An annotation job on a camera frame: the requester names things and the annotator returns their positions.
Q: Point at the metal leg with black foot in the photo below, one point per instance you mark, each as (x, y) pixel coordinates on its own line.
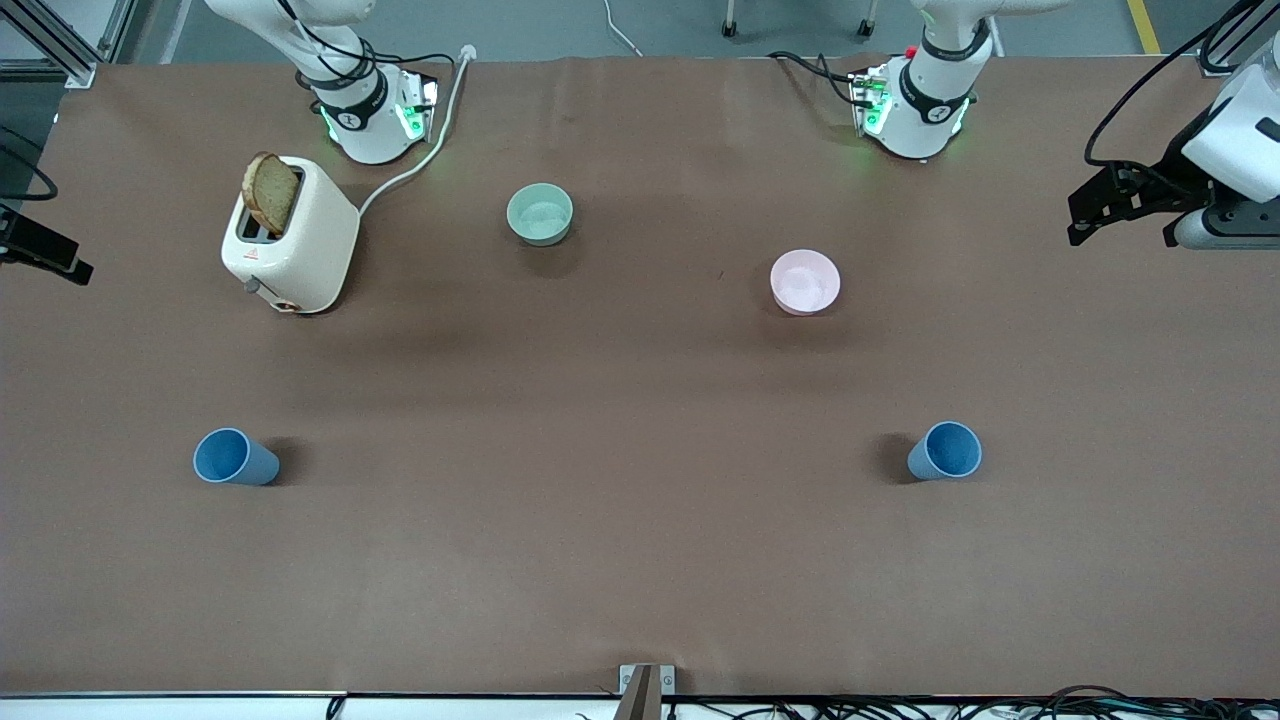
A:
(867, 22)
(730, 22)

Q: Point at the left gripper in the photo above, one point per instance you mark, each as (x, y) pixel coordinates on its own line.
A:
(1172, 183)

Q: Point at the brown bread slice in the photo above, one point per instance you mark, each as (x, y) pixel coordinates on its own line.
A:
(270, 195)

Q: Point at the blue plastic cup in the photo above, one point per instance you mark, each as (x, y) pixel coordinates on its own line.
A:
(945, 452)
(232, 459)

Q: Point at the pink bowl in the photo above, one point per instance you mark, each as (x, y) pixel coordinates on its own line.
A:
(805, 282)

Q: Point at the aluminium frame profile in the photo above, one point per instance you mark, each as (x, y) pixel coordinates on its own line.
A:
(60, 45)

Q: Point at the green bowl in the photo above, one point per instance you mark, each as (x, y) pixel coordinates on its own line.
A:
(539, 214)

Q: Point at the cream white toaster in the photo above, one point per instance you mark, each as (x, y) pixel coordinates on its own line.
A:
(310, 250)

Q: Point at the metal table edge bracket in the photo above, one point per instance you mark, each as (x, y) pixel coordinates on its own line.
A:
(646, 685)

